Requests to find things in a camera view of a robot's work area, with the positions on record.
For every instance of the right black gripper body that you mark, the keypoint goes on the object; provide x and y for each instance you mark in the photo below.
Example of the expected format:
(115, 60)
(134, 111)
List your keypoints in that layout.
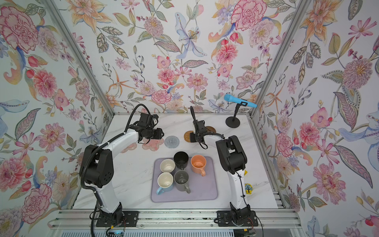
(194, 138)

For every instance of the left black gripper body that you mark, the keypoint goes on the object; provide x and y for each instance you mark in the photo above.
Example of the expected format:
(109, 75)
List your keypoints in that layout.
(153, 134)

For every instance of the brown wooden round coaster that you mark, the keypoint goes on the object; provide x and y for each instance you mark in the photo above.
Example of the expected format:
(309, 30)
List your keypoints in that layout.
(211, 129)

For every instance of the pink flower coaster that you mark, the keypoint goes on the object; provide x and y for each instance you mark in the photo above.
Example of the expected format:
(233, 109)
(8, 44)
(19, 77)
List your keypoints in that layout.
(129, 148)
(152, 144)

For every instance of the grey round patterned coaster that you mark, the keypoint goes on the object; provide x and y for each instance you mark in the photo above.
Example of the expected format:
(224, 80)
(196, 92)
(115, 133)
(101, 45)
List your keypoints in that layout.
(172, 142)

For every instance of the light blue mug cream interior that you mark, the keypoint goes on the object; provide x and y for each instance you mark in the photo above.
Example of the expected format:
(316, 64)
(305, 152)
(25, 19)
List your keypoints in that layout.
(165, 183)

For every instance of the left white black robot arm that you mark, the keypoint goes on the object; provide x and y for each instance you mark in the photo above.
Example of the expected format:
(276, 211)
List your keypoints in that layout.
(97, 168)

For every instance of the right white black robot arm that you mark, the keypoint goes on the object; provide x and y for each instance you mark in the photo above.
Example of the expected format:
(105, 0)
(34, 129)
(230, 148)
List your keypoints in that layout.
(233, 160)

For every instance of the orange mug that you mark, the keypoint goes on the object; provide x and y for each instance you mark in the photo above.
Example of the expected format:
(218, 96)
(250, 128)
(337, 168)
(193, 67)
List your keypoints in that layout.
(198, 164)

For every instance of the black microphone stand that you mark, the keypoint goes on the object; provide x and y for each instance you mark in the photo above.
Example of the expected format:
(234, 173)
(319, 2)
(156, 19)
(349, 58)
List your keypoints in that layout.
(234, 122)

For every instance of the black mug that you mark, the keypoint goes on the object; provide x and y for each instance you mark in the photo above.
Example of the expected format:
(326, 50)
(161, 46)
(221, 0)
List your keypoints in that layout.
(181, 160)

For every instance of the blue microphone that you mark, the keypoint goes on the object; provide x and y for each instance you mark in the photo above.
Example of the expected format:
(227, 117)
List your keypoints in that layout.
(230, 98)

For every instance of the grey mug cream interior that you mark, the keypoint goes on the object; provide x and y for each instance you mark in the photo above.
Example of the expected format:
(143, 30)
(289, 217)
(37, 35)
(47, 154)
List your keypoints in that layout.
(167, 166)

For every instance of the dark grey mug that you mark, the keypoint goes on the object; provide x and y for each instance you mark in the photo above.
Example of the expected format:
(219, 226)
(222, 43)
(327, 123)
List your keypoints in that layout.
(181, 179)

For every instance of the lavender rectangular mat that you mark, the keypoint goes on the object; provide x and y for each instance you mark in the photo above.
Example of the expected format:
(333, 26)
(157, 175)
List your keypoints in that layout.
(191, 186)

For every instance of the yellow round sticker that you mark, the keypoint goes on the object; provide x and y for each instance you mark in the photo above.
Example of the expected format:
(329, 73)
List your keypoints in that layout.
(248, 188)

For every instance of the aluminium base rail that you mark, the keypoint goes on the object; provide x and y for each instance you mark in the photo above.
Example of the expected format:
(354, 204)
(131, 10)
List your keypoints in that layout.
(149, 219)

